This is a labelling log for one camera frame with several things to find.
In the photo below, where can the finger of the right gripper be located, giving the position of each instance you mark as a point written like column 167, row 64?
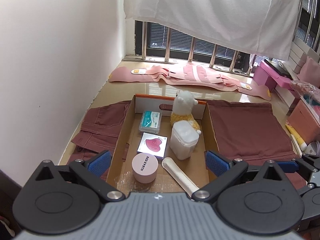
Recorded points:
column 310, row 198
column 304, row 166

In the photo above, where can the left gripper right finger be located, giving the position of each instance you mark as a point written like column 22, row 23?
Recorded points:
column 227, row 172

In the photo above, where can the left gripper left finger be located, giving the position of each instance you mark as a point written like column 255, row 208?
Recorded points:
column 88, row 173

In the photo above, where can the white embossed stick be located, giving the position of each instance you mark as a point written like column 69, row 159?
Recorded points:
column 179, row 176

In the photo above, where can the pink round cosmetic jar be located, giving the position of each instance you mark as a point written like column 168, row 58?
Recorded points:
column 144, row 166

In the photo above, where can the clear plastic cotton swab container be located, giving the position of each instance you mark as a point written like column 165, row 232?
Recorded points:
column 183, row 139

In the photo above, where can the white box with pink heart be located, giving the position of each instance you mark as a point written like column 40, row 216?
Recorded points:
column 153, row 144

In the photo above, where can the white and yellow plush alpaca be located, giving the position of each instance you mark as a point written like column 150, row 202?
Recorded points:
column 182, row 109

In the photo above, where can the small grey white box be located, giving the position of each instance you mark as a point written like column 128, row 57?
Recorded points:
column 313, row 148

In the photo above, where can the cream flat stick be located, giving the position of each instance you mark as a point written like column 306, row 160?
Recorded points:
column 296, row 145

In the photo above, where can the yellow and white tube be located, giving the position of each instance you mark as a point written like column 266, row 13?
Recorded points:
column 298, row 138

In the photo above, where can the orange cardboard box tray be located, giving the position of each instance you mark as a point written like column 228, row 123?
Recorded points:
column 120, row 173

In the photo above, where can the maroon cloth mat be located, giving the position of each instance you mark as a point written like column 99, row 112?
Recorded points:
column 248, row 131

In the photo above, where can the magenta pink box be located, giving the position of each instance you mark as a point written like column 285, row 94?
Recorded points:
column 265, row 75

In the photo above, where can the pink cloth on windowsill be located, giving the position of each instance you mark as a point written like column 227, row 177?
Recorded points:
column 190, row 75

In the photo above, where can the window with metal bars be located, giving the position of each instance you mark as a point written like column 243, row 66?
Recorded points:
column 158, row 40

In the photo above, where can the white hanging curtain cloth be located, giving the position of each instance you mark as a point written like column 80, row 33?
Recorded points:
column 262, row 27

